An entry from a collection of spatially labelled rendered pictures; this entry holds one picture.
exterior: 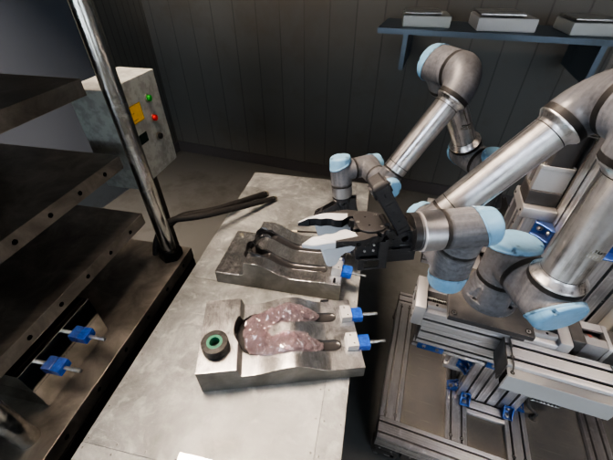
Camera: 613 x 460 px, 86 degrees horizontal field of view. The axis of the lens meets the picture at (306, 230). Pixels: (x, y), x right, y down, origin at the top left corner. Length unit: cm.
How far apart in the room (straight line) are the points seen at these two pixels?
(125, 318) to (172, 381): 35
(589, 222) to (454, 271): 26
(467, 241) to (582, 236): 25
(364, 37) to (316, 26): 41
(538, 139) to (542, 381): 66
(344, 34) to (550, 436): 291
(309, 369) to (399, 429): 76
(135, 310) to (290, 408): 70
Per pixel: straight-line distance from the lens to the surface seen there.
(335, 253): 56
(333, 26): 318
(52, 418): 133
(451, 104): 112
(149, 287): 151
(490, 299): 106
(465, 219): 64
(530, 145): 79
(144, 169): 134
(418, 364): 192
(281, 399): 112
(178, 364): 123
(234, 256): 141
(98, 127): 150
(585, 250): 83
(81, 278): 129
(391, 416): 175
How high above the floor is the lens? 182
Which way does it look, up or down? 39 degrees down
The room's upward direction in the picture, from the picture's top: straight up
